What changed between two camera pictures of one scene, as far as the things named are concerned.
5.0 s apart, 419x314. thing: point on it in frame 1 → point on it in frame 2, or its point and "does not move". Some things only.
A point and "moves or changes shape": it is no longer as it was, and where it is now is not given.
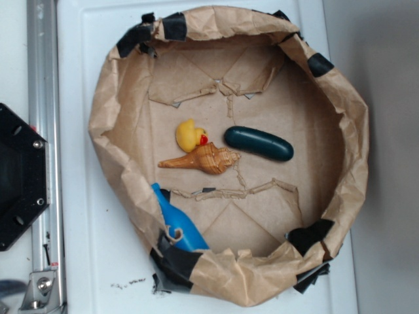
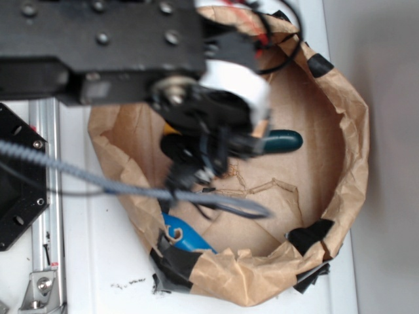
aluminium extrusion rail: (44, 55) does not move
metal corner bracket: (40, 293) does not move
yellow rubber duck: (188, 137) moves or changes shape
